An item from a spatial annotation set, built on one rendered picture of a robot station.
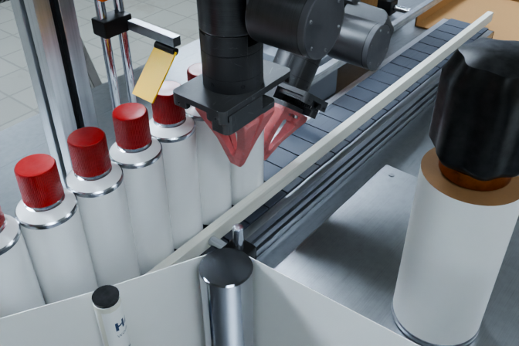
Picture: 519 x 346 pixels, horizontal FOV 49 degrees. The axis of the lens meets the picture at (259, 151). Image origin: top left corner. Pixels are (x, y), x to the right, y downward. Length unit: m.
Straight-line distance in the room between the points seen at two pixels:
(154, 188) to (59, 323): 0.20
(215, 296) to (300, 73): 0.38
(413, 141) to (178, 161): 0.49
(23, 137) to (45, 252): 0.52
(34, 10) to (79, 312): 0.31
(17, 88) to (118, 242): 2.48
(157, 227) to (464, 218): 0.30
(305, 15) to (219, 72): 0.11
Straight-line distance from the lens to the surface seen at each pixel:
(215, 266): 0.41
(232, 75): 0.51
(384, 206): 0.76
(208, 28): 0.50
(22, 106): 2.86
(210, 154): 0.64
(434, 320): 0.59
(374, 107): 0.90
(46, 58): 0.64
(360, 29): 0.70
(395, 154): 0.94
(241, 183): 0.71
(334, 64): 0.90
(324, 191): 0.83
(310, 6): 0.44
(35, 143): 1.01
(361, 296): 0.65
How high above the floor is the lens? 1.37
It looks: 36 degrees down
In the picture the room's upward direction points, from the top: straight up
